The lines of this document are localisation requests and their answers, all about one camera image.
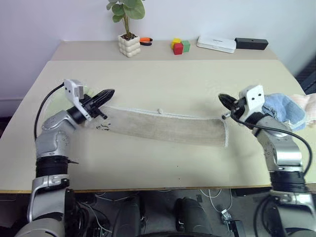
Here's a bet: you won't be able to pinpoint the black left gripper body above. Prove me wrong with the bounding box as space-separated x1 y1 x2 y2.
79 93 109 119

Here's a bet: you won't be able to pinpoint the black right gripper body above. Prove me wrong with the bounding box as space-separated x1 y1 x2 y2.
222 98 248 122

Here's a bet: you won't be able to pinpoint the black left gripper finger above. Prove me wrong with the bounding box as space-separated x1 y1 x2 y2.
95 92 116 109
91 88 116 102

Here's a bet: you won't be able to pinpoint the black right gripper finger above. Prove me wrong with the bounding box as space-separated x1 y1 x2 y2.
219 98 235 112
218 93 239 105

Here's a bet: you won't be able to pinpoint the beige towel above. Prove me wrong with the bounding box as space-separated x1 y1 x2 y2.
80 105 231 149

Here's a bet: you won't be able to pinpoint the blue crumpled towel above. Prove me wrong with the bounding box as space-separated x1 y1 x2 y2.
261 93 307 132

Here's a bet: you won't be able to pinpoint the pale pink crumpled towel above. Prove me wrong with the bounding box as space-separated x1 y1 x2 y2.
288 93 316 129

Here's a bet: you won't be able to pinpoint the white bubble plant pot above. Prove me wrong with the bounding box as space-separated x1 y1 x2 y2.
117 33 142 58

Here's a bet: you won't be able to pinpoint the white flat box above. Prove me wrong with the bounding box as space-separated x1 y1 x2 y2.
196 35 237 54

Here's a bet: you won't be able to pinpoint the black rectangular box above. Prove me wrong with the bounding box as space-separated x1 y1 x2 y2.
234 37 269 51

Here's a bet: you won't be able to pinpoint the orange black pliers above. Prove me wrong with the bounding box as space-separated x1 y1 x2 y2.
139 37 154 47

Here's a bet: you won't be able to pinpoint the green leafy plant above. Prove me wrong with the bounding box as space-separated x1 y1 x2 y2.
106 0 147 40

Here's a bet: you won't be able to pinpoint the dark rounded shape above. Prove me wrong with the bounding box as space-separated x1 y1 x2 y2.
173 197 214 234

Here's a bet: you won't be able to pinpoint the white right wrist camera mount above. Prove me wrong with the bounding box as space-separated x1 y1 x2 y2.
237 84 265 123

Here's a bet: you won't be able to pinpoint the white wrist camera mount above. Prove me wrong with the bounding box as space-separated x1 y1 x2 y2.
237 84 265 123
63 79 93 122

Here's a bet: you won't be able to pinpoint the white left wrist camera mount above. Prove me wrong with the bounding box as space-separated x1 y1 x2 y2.
63 79 93 122

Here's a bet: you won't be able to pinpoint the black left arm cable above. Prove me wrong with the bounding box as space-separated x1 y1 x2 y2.
34 83 66 142

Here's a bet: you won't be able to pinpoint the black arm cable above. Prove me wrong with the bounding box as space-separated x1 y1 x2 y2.
231 115 313 179
34 83 66 142

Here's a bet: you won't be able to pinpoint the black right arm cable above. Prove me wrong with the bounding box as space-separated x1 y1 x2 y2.
231 115 313 179

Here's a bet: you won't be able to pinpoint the thin white floor cable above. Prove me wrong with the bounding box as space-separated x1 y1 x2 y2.
199 188 234 213

